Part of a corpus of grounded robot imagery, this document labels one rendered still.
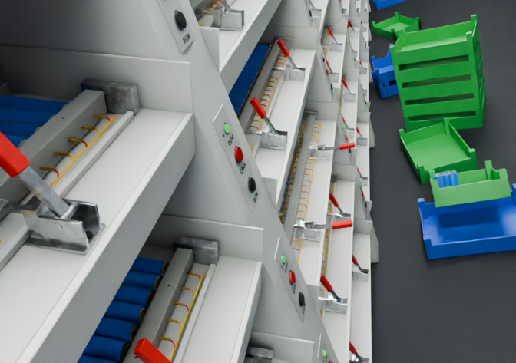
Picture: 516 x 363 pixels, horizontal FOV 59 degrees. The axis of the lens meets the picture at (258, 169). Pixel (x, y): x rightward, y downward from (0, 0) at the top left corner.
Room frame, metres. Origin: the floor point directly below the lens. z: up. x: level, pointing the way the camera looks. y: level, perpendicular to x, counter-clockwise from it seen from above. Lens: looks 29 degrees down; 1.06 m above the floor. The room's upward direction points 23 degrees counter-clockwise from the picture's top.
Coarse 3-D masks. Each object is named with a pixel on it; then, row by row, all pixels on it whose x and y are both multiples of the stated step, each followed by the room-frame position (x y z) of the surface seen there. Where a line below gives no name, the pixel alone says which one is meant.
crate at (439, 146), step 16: (432, 128) 1.60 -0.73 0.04; (448, 128) 1.57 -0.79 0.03; (416, 144) 1.59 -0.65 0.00; (432, 144) 1.54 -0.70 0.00; (448, 144) 1.50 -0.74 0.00; (464, 144) 1.40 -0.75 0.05; (416, 160) 1.48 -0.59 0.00; (432, 160) 1.44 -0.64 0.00; (448, 160) 1.40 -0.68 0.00; (464, 160) 1.31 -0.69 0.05
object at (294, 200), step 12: (312, 120) 1.03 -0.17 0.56; (312, 132) 0.99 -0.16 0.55; (312, 144) 0.94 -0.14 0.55; (300, 156) 0.88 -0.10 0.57; (300, 168) 0.83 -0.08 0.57; (300, 180) 0.79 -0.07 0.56; (300, 192) 0.76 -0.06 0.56; (300, 204) 0.73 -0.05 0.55; (288, 216) 0.69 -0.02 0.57; (288, 228) 0.66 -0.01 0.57
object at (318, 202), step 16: (304, 112) 1.07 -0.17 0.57; (320, 112) 1.07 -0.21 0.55; (336, 112) 1.06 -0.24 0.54; (304, 128) 1.04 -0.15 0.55; (320, 128) 1.03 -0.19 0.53; (320, 144) 0.96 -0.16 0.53; (320, 160) 0.89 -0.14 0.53; (320, 176) 0.83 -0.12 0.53; (288, 192) 0.79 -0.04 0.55; (320, 192) 0.78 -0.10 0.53; (304, 208) 0.74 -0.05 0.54; (320, 208) 0.73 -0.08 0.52; (304, 240) 0.65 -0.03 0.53; (320, 240) 0.64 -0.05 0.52; (304, 256) 0.61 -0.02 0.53; (320, 256) 0.61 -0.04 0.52; (304, 272) 0.58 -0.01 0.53
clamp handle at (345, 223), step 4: (344, 220) 0.64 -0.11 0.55; (348, 220) 0.63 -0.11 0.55; (324, 224) 0.65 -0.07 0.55; (328, 224) 0.65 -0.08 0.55; (332, 224) 0.64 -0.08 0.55; (336, 224) 0.64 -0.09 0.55; (340, 224) 0.63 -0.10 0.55; (344, 224) 0.63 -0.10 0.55; (348, 224) 0.63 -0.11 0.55; (312, 228) 0.65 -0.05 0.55; (316, 228) 0.65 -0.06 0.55; (320, 228) 0.65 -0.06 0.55; (324, 228) 0.64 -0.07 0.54; (328, 228) 0.64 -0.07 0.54; (332, 228) 0.64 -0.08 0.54; (336, 228) 0.63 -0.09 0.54; (340, 228) 0.63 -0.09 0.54
